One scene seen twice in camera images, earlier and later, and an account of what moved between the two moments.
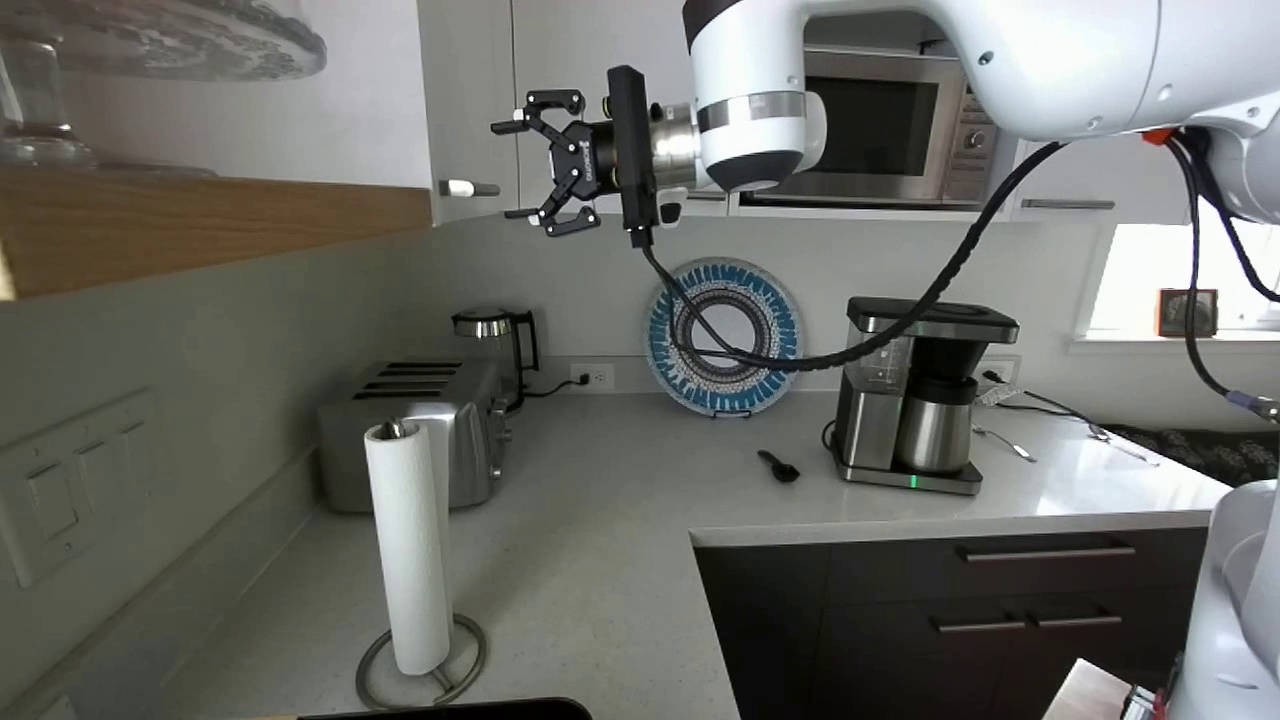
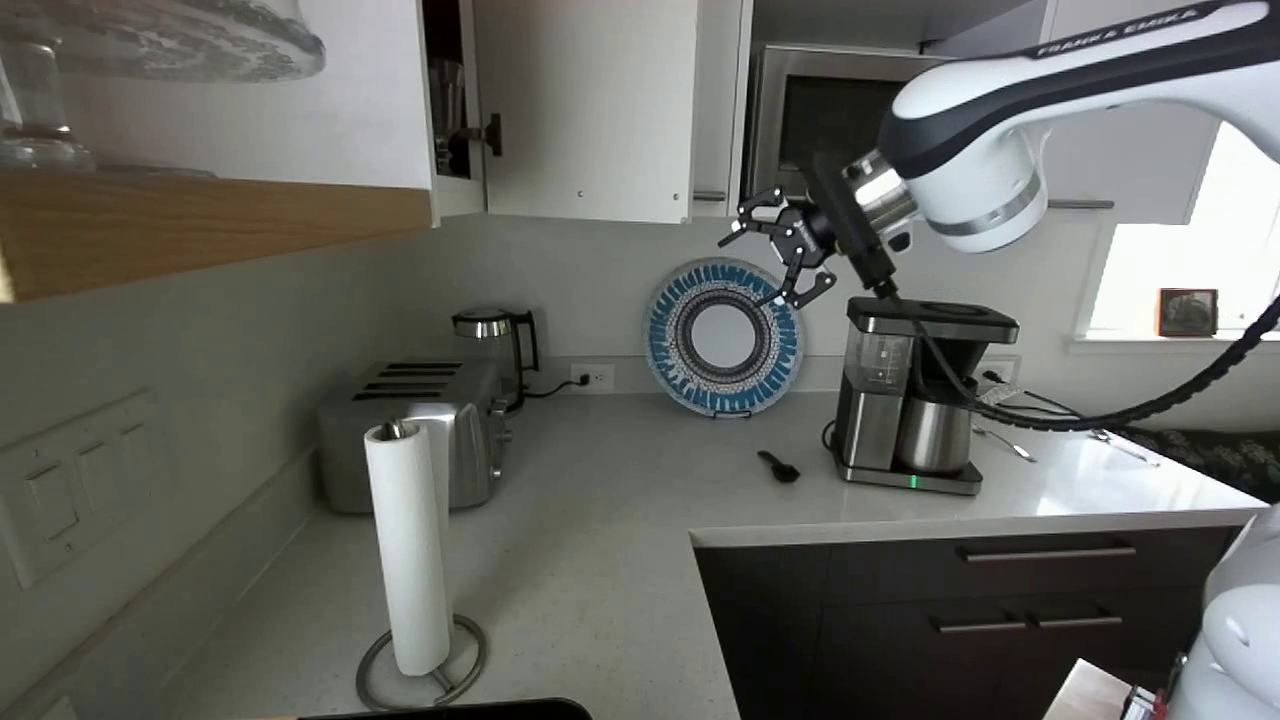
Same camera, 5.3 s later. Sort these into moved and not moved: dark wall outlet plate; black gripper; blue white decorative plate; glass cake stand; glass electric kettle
Moved: black gripper
Not moved: blue white decorative plate; dark wall outlet plate; glass electric kettle; glass cake stand
